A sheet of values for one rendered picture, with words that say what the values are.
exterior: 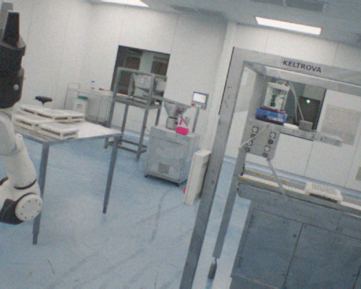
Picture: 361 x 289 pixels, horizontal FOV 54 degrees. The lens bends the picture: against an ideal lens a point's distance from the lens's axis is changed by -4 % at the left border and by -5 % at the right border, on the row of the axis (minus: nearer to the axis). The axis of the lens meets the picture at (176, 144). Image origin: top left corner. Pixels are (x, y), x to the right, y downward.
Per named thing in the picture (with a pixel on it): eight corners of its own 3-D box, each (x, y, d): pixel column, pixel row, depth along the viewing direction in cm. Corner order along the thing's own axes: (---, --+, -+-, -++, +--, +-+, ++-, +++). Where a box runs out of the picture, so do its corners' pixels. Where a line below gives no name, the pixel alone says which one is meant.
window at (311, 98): (247, 124, 766) (260, 70, 745) (247, 124, 767) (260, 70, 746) (313, 141, 727) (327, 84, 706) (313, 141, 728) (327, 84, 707)
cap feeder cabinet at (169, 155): (140, 176, 545) (150, 126, 531) (155, 169, 598) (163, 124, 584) (179, 188, 527) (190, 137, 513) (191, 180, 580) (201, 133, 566)
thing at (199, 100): (184, 131, 555) (192, 90, 543) (186, 131, 564) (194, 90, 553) (199, 135, 548) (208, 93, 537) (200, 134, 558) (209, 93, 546)
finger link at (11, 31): (21, 12, 69) (18, 40, 72) (5, 9, 67) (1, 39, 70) (23, 14, 68) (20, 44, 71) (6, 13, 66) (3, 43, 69)
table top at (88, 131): (-70, 104, 326) (-69, 101, 326) (20, 104, 427) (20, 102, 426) (46, 146, 271) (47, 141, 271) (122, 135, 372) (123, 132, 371)
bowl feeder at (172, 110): (155, 126, 545) (160, 101, 538) (164, 124, 579) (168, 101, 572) (186, 133, 531) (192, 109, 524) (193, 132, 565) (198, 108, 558)
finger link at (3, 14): (-1, 1, 69) (-4, 29, 73) (16, 3, 71) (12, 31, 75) (-2, -2, 70) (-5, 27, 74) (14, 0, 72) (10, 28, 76)
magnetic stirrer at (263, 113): (254, 118, 243) (256, 105, 241) (257, 117, 263) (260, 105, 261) (282, 126, 237) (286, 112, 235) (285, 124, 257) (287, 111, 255)
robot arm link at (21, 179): (33, 148, 89) (51, 202, 101) (14, 133, 94) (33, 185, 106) (-5, 170, 83) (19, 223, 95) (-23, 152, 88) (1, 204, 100)
